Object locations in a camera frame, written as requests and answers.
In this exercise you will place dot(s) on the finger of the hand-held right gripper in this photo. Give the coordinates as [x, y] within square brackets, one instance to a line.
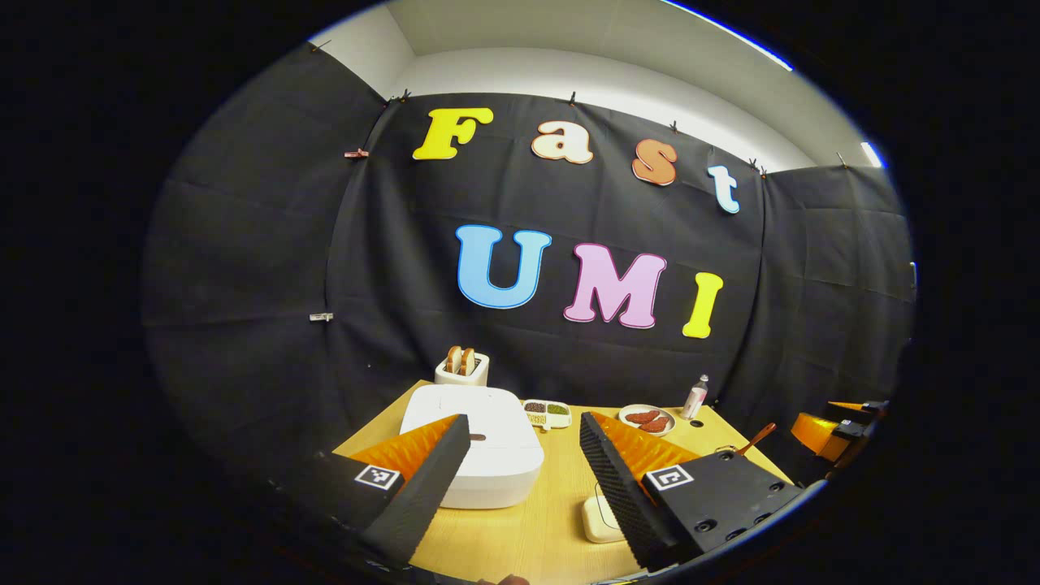
[816, 435]
[845, 405]

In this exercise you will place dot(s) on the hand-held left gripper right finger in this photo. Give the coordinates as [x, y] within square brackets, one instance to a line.
[626, 496]

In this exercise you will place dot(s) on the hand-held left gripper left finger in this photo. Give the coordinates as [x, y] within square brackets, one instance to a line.
[426, 487]

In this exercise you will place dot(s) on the clear rice container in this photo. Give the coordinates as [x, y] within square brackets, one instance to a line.
[597, 524]

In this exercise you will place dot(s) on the brown wooden spoon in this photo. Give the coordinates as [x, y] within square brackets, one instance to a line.
[757, 439]

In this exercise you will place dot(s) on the white rice cooker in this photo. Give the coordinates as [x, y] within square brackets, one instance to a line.
[496, 463]

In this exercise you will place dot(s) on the white round plate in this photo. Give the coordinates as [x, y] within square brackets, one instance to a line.
[627, 426]

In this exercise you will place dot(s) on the brown meat slice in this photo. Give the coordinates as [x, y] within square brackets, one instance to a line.
[642, 418]
[655, 426]

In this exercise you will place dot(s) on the white divided grain tray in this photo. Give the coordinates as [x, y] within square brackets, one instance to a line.
[546, 413]

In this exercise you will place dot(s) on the white toaster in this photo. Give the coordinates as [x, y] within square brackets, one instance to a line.
[461, 378]

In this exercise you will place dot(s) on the clear bottle pink label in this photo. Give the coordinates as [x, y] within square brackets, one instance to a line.
[695, 400]

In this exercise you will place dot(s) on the toast bread slice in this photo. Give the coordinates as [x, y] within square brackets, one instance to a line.
[452, 360]
[469, 362]

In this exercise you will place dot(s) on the short ceiling light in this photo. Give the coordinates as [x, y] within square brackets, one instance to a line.
[871, 154]

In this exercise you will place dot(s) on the black backdrop cloth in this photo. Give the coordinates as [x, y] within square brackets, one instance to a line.
[284, 260]

